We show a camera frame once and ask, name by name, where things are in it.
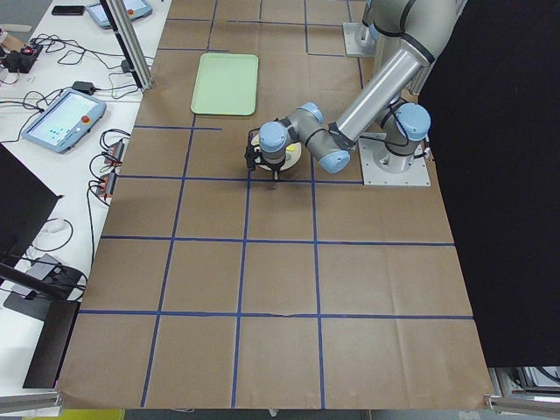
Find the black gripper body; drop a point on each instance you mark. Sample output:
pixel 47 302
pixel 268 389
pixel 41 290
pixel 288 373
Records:
pixel 274 167

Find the white round plate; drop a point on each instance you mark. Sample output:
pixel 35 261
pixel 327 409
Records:
pixel 291 158

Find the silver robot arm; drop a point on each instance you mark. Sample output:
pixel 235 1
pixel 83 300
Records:
pixel 422 29

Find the light green tray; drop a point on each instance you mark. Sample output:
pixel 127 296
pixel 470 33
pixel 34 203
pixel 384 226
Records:
pixel 225 85

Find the black power adapter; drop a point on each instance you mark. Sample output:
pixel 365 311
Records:
pixel 84 87

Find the near teach pendant tablet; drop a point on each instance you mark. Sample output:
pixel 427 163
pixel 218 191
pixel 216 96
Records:
pixel 66 121

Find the black monitor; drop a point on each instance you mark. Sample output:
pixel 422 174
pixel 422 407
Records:
pixel 42 292

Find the black curtain panel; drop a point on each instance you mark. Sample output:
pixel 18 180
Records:
pixel 493 96

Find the black smartphone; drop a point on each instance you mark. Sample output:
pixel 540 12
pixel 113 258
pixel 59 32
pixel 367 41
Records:
pixel 68 10

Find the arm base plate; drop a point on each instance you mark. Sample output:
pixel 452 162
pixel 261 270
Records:
pixel 381 167
pixel 360 40

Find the aluminium frame post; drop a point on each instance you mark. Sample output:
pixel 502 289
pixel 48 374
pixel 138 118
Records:
pixel 119 21

